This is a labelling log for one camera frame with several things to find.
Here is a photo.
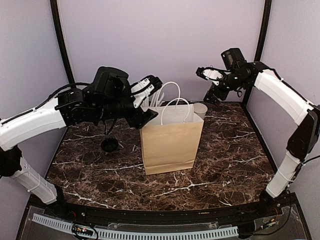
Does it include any black frame post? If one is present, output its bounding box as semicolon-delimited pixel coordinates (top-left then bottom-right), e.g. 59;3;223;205
241;0;272;109
49;0;76;84

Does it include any right black frame post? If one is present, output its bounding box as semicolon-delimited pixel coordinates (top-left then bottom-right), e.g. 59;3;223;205
241;0;272;109

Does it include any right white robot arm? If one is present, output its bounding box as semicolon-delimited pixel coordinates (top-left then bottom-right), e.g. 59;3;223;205
196;48;320;217

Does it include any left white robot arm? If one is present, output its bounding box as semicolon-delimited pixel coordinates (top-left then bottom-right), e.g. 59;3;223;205
0;66;163;218

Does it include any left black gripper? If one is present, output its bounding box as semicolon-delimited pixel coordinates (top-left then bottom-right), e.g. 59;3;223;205
94;84;159;129

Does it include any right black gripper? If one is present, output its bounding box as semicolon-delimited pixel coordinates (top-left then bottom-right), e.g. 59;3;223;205
203;71;248;106

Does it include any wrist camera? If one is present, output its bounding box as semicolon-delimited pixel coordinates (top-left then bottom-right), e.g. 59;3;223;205
195;67;226;82
130;75;163;109

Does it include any spare white paper cup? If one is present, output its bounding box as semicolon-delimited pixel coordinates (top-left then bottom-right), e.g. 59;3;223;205
193;103;208;120

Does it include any spare black cup lid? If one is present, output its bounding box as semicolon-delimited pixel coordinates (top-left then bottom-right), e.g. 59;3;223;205
100;138;119;153

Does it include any black front rail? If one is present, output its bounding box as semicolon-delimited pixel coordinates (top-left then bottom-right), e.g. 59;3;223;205
29;193;298;227

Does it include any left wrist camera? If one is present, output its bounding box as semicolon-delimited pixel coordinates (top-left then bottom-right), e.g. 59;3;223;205
130;75;163;109

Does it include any bundle of wrapped white straws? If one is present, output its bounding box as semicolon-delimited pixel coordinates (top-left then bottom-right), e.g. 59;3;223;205
141;90;165;108

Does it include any brown paper bag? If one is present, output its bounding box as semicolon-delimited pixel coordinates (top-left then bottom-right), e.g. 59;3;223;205
140;90;204;175

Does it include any left black frame post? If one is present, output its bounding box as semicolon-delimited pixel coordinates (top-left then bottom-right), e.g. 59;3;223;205
49;0;76;84

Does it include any white cable duct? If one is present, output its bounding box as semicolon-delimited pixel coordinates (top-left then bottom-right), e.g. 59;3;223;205
32;213;239;240

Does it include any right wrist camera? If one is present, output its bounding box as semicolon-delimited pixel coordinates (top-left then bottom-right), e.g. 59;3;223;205
195;67;226;82

